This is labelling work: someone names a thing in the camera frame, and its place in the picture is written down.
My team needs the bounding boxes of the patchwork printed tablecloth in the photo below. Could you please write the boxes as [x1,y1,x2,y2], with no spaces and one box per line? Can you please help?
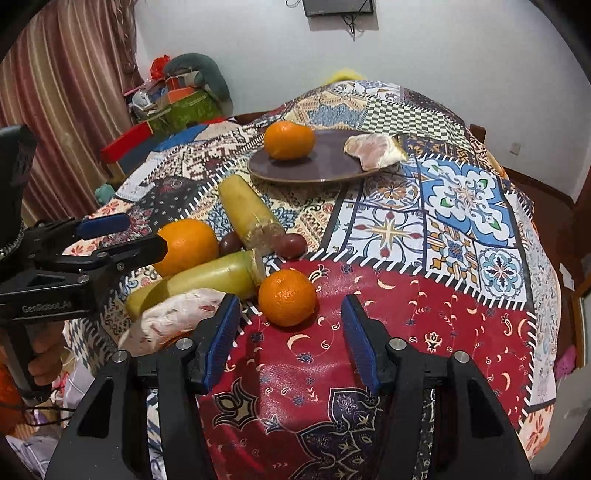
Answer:
[62,80,561,480]

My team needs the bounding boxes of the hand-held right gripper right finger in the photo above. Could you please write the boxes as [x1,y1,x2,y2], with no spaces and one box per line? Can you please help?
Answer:
[341,294,536,480]

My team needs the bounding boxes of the large orange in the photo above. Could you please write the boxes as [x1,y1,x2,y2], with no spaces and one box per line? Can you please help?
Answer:
[152,219,220,278]

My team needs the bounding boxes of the orange cloth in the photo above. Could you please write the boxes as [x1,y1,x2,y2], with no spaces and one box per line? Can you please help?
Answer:
[0,364,24,435]

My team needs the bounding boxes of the yellow fluffy chair back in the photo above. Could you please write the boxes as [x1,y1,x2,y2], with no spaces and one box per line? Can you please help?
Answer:
[323,69,365,84]

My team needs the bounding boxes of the grey plush toy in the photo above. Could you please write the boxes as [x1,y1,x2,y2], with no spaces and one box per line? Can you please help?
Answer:
[163,53,233,116]

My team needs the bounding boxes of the red topped stool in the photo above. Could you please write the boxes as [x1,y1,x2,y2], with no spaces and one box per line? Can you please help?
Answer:
[100,122,155,178]

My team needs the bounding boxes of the person's left hand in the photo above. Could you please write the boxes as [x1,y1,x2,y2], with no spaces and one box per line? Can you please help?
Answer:
[28,320,64,379]

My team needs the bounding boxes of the green box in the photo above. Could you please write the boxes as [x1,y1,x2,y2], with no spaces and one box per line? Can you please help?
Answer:
[139,90,220,134]

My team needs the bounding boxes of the dark wall-mounted box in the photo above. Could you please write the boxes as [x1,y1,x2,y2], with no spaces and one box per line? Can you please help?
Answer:
[303,0,375,18]

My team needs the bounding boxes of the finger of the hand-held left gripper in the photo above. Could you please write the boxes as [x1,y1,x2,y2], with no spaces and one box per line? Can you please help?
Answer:
[25,213,131,259]
[34,233,168,282]

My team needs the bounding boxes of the orange box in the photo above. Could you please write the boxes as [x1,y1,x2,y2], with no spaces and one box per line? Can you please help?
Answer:
[165,76,199,104]

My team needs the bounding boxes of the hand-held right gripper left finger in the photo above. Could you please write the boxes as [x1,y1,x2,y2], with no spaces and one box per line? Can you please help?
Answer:
[46,293,242,480]

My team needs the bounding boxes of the dark red grape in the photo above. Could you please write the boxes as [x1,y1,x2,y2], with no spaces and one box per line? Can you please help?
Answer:
[218,233,242,257]

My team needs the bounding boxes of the small mandarin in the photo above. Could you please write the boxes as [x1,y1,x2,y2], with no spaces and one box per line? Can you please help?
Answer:
[264,120,316,161]
[257,269,318,328]

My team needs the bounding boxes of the pink slippers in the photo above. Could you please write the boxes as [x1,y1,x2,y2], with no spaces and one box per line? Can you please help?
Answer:
[554,346,578,379]

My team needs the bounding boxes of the purple plate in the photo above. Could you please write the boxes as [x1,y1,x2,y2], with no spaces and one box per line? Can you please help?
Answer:
[248,129,393,184]

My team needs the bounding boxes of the striped brown curtain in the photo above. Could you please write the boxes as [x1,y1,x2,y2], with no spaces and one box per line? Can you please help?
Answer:
[0,0,139,227]

